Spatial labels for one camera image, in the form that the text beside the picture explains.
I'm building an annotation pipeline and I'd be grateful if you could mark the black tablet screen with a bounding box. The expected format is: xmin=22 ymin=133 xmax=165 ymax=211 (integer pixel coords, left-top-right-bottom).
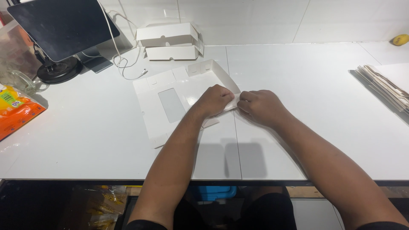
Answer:
xmin=7 ymin=0 xmax=121 ymax=63

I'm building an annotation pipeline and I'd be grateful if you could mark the heap of clear plastic bags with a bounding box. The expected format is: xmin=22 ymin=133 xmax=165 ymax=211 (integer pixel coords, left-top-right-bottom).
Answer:
xmin=60 ymin=185 xmax=129 ymax=230

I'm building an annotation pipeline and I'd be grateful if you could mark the white charging cable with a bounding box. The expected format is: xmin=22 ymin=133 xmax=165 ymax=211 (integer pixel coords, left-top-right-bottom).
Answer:
xmin=96 ymin=0 xmax=149 ymax=81

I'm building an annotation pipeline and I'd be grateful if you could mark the stack of flat box blanks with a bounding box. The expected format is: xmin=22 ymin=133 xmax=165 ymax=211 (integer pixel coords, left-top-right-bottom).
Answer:
xmin=355 ymin=62 xmax=409 ymax=116

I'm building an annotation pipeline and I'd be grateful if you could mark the orange snack packet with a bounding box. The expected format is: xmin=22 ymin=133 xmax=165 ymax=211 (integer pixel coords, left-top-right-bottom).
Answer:
xmin=0 ymin=84 xmax=47 ymax=141

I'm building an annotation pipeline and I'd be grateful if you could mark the person's left hand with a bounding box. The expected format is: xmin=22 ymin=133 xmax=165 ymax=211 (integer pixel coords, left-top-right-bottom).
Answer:
xmin=192 ymin=84 xmax=236 ymax=119

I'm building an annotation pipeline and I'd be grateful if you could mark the white cardboard box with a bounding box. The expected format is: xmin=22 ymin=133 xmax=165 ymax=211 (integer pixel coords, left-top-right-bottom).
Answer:
xmin=136 ymin=22 xmax=205 ymax=55
xmin=132 ymin=59 xmax=242 ymax=149
xmin=144 ymin=45 xmax=200 ymax=61

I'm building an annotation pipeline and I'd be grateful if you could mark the yellow fruit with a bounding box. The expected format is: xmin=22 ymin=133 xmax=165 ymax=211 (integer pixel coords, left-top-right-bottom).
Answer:
xmin=392 ymin=34 xmax=409 ymax=47

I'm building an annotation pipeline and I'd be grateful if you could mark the blue plastic container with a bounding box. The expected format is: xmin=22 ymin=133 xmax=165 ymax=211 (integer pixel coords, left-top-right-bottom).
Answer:
xmin=191 ymin=186 xmax=237 ymax=202

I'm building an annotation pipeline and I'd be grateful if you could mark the folded white cardboard box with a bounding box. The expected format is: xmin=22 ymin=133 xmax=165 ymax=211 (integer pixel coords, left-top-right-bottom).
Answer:
xmin=136 ymin=22 xmax=205 ymax=55
xmin=144 ymin=45 xmax=200 ymax=61

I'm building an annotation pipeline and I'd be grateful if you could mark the clear plastic container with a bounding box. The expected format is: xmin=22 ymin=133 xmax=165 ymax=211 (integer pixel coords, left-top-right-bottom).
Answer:
xmin=0 ymin=19 xmax=43 ymax=80

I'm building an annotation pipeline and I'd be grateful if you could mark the clear glass mug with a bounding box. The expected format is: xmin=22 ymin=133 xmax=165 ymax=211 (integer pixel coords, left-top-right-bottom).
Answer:
xmin=0 ymin=69 xmax=50 ymax=96

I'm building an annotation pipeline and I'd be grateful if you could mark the black round stand base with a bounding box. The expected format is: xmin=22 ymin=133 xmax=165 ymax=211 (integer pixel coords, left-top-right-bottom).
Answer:
xmin=36 ymin=56 xmax=83 ymax=85

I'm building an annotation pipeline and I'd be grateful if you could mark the person's right hand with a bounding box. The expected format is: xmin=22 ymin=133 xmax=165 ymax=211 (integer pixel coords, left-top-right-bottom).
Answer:
xmin=237 ymin=90 xmax=290 ymax=130

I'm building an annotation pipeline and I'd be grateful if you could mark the grey stand plate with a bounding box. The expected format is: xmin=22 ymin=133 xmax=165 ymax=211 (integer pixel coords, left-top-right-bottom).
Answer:
xmin=77 ymin=47 xmax=114 ymax=74

